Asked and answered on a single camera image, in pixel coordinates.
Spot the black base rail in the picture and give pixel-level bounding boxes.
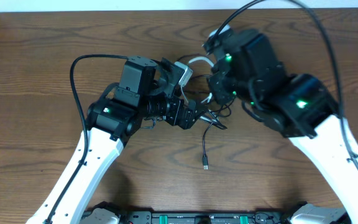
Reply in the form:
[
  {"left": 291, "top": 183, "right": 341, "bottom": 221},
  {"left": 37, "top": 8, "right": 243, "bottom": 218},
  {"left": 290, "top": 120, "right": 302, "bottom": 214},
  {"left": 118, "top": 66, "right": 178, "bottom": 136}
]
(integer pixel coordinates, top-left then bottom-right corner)
[{"left": 79, "top": 202, "right": 354, "bottom": 224}]

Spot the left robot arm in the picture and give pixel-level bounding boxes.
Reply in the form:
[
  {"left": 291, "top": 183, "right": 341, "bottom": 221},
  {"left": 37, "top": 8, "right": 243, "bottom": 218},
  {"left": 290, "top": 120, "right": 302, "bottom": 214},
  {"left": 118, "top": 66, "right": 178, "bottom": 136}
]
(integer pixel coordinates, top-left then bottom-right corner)
[{"left": 28, "top": 54, "right": 225, "bottom": 223}]

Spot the white USB cable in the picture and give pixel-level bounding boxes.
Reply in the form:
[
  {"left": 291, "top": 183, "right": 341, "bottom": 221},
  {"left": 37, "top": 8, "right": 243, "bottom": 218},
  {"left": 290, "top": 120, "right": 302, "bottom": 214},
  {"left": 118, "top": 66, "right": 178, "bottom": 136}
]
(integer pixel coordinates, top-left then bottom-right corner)
[{"left": 180, "top": 55, "right": 216, "bottom": 105}]

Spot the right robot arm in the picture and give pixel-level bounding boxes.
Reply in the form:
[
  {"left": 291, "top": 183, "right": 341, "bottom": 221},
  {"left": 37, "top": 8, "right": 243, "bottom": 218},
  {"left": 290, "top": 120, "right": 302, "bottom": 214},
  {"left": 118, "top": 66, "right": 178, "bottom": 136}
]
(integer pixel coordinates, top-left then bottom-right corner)
[{"left": 203, "top": 28, "right": 358, "bottom": 223}]

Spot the black USB cable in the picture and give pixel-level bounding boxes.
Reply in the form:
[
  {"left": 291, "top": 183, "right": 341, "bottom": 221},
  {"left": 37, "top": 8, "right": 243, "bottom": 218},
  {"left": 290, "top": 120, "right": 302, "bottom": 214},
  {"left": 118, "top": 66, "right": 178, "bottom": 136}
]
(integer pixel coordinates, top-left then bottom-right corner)
[{"left": 175, "top": 54, "right": 233, "bottom": 170}]

